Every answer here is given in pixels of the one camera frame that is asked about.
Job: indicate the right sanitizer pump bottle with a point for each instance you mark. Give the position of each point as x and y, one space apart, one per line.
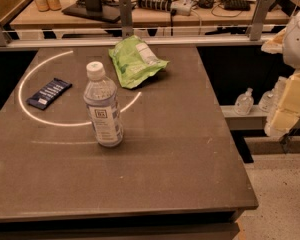
266 101

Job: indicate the sanitizer pump bottle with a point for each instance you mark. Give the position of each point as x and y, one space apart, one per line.
244 102
266 101

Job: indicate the dark blue snack bar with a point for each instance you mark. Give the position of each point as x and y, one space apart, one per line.
44 97

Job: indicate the black power adapter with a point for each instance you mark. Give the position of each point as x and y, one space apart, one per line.
240 5

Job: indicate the black monitor stand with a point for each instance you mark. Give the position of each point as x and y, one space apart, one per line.
96 10

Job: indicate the left sanitizer pump bottle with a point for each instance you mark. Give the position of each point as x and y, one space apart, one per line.
244 102

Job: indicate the power strip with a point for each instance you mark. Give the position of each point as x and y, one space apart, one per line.
183 7

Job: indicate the clear plastic water bottle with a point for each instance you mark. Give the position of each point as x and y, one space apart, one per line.
100 96

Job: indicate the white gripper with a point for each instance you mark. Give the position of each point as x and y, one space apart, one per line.
298 42

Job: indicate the green snack bag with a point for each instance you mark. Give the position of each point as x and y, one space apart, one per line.
135 62

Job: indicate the metal rail frame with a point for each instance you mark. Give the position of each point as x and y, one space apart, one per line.
14 11

